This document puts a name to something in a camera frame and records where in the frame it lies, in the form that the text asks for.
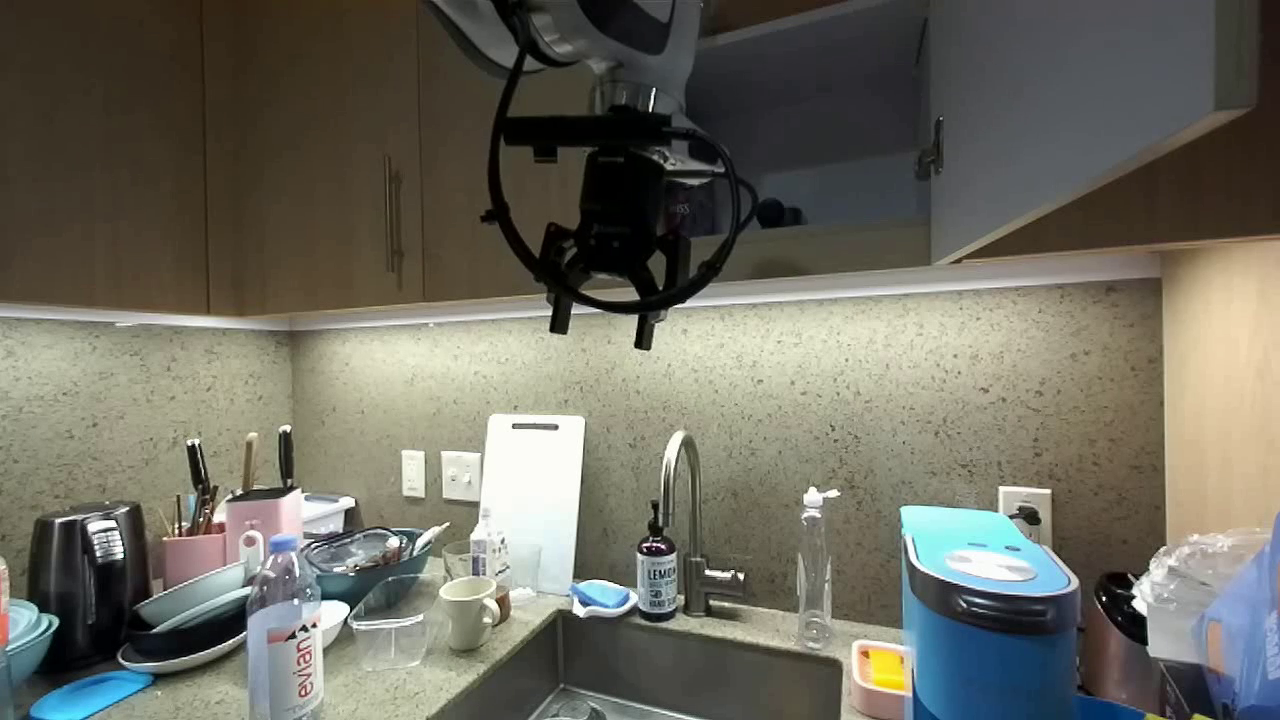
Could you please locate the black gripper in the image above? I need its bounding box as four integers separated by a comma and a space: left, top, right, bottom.
537, 141, 700, 355

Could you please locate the wood cabinet door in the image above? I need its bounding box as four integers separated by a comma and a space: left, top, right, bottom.
0, 0, 214, 320
415, 0, 647, 303
199, 0, 425, 320

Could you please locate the under-cabinet light strip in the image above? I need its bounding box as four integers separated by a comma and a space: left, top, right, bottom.
0, 249, 1170, 335

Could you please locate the dark soap pump bottle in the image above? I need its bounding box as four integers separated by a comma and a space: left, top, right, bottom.
632, 498, 685, 628

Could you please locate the small clear white-capped bottle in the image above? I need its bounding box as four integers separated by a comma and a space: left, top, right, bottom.
465, 504, 516, 591

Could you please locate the dark cabinet door hinge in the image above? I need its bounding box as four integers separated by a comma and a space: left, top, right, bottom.
913, 117, 953, 186

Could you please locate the clear spray bottle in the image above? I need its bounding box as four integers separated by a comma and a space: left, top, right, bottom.
794, 485, 845, 656

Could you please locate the water bottle with blue cap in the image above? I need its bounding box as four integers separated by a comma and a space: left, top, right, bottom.
243, 532, 329, 720

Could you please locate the grey open cabinet door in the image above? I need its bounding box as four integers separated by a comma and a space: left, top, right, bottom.
926, 0, 1266, 268

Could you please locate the white cutting board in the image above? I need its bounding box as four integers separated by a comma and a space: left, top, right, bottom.
475, 409, 588, 602

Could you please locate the steel gooseneck faucet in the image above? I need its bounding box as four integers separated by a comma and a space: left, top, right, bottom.
654, 425, 754, 620

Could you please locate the white sponge dish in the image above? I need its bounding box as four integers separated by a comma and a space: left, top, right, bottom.
567, 584, 644, 626

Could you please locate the white plastic box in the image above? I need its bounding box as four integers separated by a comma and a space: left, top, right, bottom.
301, 490, 366, 541

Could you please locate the cream ceramic mug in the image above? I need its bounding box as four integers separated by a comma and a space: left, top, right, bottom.
437, 574, 516, 656

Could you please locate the teal dish bin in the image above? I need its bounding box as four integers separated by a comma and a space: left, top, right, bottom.
301, 523, 448, 613

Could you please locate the black food container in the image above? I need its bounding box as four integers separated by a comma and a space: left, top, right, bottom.
310, 527, 415, 582

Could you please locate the stainless steel sink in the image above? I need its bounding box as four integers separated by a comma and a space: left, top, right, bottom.
427, 610, 859, 720

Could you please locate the pink knife block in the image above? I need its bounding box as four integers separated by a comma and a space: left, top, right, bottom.
220, 485, 310, 574

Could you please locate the clear food container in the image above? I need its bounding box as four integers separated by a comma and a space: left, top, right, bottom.
344, 606, 440, 675

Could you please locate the flat yellow sponge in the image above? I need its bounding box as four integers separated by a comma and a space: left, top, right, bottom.
866, 645, 917, 696

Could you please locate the white outlet with plug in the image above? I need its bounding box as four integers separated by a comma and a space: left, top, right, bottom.
997, 479, 1056, 549

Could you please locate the pink sponge tray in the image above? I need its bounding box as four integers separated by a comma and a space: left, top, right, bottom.
845, 635, 917, 720

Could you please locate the pink utensil cup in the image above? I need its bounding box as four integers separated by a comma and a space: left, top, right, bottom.
157, 523, 236, 591

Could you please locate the blue coffee maker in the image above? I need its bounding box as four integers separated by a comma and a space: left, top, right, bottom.
895, 502, 1083, 720

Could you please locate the grey bowl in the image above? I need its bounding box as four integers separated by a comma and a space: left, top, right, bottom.
130, 562, 256, 633

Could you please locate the black plate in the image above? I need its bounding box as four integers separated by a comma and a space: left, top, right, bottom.
126, 591, 256, 666

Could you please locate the black toaster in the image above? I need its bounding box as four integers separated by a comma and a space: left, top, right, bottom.
23, 498, 157, 673

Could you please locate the clear plastic bag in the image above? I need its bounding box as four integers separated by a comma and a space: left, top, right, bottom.
1128, 523, 1280, 673

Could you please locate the blue plastic lid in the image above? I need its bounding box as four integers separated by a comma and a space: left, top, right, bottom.
23, 666, 160, 720

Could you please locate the teal bowl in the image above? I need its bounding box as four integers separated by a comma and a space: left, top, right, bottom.
0, 596, 63, 688

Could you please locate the blue printed bag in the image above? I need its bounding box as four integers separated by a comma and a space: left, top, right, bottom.
1195, 518, 1280, 720

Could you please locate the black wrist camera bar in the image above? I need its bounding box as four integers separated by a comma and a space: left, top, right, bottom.
498, 108, 679, 167

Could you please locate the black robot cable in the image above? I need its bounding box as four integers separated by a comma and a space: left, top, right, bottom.
475, 50, 767, 320

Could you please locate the metal cabinet door handle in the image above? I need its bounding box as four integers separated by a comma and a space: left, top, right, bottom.
383, 155, 408, 294

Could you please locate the white light switch plate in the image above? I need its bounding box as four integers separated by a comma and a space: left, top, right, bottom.
437, 448, 490, 510

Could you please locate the white duplex wall outlet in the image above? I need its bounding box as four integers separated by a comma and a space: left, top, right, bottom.
398, 444, 434, 504

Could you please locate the black-handled knife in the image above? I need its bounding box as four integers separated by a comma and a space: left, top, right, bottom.
182, 432, 220, 532
272, 419, 301, 492

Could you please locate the brown-handled knife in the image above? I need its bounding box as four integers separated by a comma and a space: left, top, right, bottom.
236, 429, 263, 502

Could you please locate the wood wall cabinet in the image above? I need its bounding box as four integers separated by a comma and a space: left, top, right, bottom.
963, 71, 1280, 264

